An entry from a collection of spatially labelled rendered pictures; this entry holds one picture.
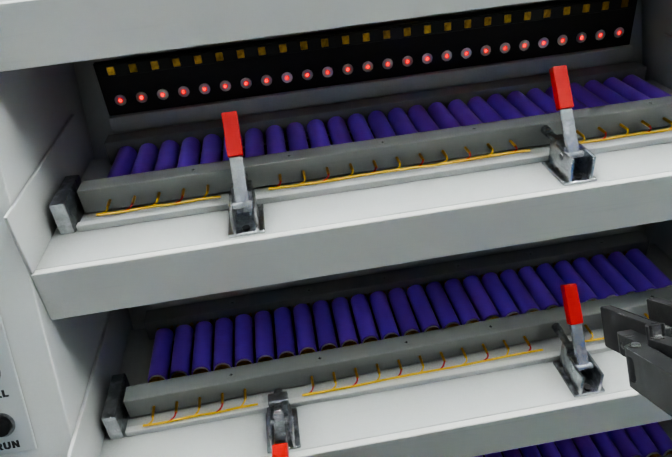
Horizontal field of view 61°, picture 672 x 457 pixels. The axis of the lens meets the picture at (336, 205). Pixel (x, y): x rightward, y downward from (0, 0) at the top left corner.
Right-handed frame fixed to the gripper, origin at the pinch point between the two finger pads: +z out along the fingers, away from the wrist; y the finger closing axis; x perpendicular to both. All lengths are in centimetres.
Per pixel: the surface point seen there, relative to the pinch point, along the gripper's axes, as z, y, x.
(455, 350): 16.3, -9.9, -4.1
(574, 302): 11.7, 0.0, -0.2
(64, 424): 9.1, -43.0, -2.2
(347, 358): 15.6, -20.2, -2.9
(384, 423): 11.8, -18.1, -7.8
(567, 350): 12.4, -0.9, -4.6
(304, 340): 18.9, -23.9, -1.4
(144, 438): 14.2, -38.8, -6.4
